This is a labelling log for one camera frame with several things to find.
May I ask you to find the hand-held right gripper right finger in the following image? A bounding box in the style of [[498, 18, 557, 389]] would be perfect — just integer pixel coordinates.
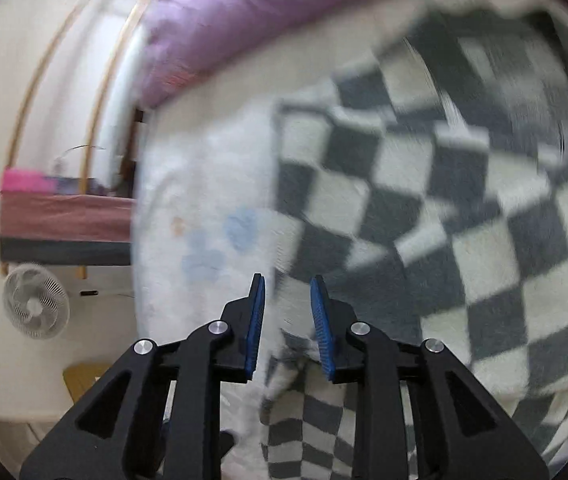
[[310, 275, 550, 480]]

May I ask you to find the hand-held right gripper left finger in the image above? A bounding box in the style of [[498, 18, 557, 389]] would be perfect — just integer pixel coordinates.
[[19, 273, 267, 480]]

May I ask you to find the grey white checkered garment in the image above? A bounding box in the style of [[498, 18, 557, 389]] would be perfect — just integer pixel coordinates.
[[259, 6, 568, 480]]

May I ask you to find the white floral bed sheet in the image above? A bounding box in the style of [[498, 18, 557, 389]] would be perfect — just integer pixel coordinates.
[[131, 0, 529, 480]]

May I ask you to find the brown cardboard box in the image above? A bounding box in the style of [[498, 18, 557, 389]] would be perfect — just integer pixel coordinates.
[[62, 360, 125, 406]]

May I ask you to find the white electric fan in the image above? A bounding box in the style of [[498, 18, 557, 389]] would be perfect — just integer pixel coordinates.
[[3, 263, 71, 340]]

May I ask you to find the pink item on table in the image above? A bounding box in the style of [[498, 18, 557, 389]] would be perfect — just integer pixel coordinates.
[[1, 168, 60, 196]]

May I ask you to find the purple pillow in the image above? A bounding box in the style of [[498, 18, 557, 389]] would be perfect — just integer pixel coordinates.
[[136, 0, 519, 108]]

